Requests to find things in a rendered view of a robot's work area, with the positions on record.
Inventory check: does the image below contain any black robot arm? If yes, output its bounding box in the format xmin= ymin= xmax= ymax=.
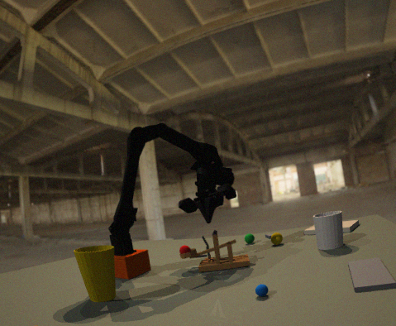
xmin=109 ymin=123 xmax=234 ymax=256

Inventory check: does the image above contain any grey open cylinder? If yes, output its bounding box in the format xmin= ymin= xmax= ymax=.
xmin=313 ymin=211 xmax=343 ymax=250

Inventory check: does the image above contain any green ball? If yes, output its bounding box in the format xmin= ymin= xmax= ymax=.
xmin=245 ymin=233 xmax=255 ymax=244

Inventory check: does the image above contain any olive yellow cup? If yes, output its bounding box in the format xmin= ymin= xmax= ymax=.
xmin=74 ymin=245 xmax=116 ymax=302

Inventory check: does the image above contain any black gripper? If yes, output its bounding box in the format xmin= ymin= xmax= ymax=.
xmin=179 ymin=176 xmax=236 ymax=223

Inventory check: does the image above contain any yellow ball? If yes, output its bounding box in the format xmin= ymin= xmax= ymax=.
xmin=271 ymin=233 xmax=283 ymax=245

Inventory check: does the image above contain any blue ball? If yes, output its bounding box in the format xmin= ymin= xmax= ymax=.
xmin=255 ymin=284 xmax=268 ymax=296

